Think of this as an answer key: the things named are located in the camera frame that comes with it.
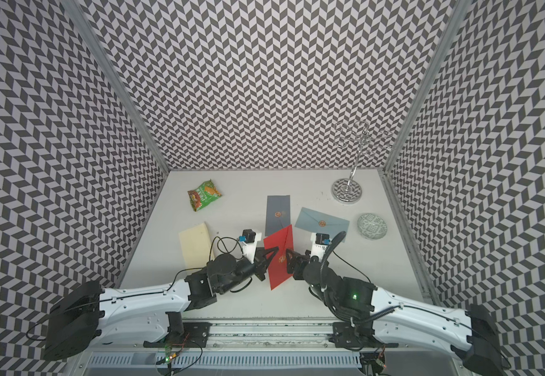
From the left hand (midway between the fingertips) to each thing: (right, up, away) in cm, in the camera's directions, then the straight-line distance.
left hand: (278, 252), depth 72 cm
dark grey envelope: (-1, +9, +30) cm, 31 cm away
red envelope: (0, -6, +2) cm, 6 cm away
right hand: (+5, -2, +2) cm, 6 cm away
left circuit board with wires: (-31, -29, -5) cm, 43 cm away
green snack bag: (-35, +17, +33) cm, 51 cm away
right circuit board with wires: (+29, -31, -4) cm, 43 cm away
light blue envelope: (+17, +5, +27) cm, 32 cm away
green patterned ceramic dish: (+39, +4, +24) cm, 45 cm away
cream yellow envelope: (-33, -3, +20) cm, 39 cm away
